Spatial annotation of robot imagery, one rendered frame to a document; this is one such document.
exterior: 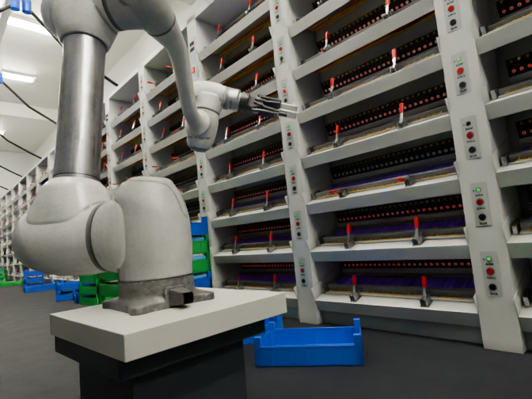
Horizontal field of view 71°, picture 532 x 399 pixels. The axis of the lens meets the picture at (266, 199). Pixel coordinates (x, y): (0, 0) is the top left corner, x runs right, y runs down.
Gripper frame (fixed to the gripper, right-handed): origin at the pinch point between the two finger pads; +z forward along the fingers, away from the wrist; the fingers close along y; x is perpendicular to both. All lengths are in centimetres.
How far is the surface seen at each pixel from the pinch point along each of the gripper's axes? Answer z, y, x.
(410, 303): 52, 63, -24
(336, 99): 16.8, 2.3, 10.3
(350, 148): 25.0, 18.1, 0.3
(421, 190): 46, 41, 5
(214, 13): -53, -88, 1
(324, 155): 17.5, 14.1, -8.0
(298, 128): 5.7, -1.1, -7.9
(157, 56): -96, -106, -41
